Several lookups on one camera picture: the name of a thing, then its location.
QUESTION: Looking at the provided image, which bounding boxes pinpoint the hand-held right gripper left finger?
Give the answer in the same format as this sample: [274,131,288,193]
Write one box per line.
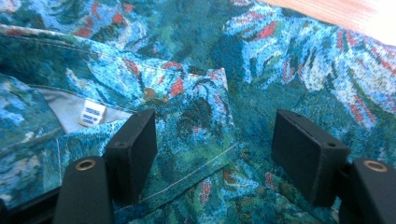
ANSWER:
[102,107,159,206]

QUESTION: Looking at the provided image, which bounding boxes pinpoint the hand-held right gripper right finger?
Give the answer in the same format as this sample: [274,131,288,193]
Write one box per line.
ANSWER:
[271,108,351,208]

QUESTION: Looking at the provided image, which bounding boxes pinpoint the teal floral shirt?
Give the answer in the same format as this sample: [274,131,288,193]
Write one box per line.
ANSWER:
[0,0,396,224]

